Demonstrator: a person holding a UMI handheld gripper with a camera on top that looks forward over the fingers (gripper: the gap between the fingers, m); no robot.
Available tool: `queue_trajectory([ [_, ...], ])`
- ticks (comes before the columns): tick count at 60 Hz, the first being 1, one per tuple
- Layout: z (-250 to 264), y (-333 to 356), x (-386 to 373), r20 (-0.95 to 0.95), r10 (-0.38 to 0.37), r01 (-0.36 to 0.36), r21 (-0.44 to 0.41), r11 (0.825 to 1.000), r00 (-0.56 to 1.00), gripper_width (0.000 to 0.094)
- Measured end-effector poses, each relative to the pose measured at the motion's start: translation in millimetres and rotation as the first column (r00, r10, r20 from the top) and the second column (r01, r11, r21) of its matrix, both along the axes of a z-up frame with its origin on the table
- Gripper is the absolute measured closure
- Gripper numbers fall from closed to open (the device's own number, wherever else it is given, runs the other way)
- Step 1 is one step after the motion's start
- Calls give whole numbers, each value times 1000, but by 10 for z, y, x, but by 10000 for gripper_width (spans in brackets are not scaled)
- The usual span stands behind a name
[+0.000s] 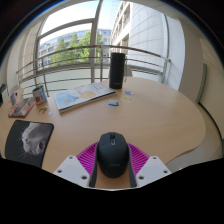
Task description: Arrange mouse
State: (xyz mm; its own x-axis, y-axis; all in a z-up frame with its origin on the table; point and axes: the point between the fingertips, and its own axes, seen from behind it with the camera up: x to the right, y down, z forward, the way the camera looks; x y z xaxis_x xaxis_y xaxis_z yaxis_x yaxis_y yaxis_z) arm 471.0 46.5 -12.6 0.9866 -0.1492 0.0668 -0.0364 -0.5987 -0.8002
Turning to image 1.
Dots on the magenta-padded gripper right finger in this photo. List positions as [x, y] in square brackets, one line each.
[151, 168]

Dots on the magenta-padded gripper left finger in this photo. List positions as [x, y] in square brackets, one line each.
[71, 168]

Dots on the black computer mouse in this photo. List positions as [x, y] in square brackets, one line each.
[112, 156]

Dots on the black cat-print mouse pad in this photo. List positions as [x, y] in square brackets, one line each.
[30, 141]

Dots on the light blue illustrated book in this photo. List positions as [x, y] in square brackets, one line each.
[81, 96]

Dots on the yellow round sticker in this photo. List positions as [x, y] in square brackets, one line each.
[126, 99]

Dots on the blue square sticker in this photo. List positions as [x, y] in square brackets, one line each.
[113, 103]

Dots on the small blue sticker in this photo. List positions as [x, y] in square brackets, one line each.
[129, 93]

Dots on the red magazine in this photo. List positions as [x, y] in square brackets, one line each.
[21, 107]

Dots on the black cylindrical tumbler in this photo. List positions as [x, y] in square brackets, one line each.
[117, 70]

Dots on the metal balcony railing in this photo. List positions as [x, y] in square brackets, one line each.
[83, 47]

